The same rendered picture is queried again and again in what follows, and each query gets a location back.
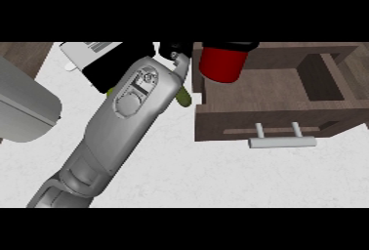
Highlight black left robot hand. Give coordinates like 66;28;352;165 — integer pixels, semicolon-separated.
157;41;262;62

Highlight grey rounded appliance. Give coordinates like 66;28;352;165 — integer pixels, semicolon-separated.
0;56;64;145

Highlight black and white appliance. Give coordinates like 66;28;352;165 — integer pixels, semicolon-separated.
58;41;157;95

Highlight red can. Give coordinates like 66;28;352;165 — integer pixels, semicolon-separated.
198;46;251;84

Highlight brown wooden drawer front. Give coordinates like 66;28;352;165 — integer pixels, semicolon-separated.
194;107;369;143

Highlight green vegetable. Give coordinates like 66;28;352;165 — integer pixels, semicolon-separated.
105;83;192;108

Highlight pale grey drawer handle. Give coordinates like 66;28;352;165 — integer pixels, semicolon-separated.
247;121;319;149

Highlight brown wooden drawer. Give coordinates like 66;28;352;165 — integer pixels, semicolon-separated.
191;41;369;114
194;107;369;143

